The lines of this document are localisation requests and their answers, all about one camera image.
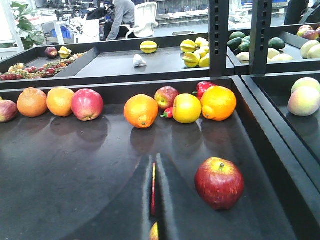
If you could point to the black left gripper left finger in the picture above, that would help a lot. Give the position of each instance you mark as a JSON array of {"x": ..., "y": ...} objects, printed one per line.
[{"x": 127, "y": 216}]

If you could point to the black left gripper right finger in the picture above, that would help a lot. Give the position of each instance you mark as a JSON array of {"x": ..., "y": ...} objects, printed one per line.
[{"x": 183, "y": 214}]

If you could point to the red apple front right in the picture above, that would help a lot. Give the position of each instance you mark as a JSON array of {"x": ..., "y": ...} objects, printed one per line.
[{"x": 219, "y": 182}]

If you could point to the orange near centre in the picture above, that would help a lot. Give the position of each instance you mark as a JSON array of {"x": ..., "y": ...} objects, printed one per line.
[{"x": 141, "y": 111}]

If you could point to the black wooden produce stand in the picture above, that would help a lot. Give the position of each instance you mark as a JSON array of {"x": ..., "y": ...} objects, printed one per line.
[{"x": 58, "y": 173}]

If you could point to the large orange right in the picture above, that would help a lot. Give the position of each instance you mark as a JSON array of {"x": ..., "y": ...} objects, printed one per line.
[{"x": 218, "y": 103}]

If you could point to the red apple back left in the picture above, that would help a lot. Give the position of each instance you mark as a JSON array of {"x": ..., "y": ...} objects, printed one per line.
[{"x": 87, "y": 104}]

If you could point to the red yellow apple back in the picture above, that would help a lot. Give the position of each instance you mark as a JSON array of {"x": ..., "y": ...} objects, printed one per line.
[{"x": 165, "y": 97}]

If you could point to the red bell pepper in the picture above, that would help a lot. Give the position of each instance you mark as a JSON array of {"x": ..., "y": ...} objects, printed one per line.
[{"x": 201, "y": 88}]

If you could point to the orange far left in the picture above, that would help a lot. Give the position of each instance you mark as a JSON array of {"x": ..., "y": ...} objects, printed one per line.
[{"x": 32, "y": 102}]

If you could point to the white garlic bulb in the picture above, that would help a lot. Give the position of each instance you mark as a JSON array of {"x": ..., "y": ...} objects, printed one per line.
[{"x": 138, "y": 61}]

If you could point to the yellow starfruit centre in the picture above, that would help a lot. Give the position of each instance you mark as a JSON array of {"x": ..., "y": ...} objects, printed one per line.
[{"x": 148, "y": 47}]

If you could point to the pale peach back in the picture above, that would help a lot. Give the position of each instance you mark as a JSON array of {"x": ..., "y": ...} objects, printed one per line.
[{"x": 305, "y": 82}]

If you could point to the white office chair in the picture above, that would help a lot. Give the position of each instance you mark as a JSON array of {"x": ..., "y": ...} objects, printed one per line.
[{"x": 144, "y": 20}]

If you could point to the person in grey shirt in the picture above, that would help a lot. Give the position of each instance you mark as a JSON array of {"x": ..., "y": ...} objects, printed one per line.
[{"x": 123, "y": 14}]

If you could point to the black upright post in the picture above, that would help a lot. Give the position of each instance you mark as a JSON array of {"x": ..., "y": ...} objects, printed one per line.
[
  {"x": 218, "y": 36},
  {"x": 259, "y": 36}
]

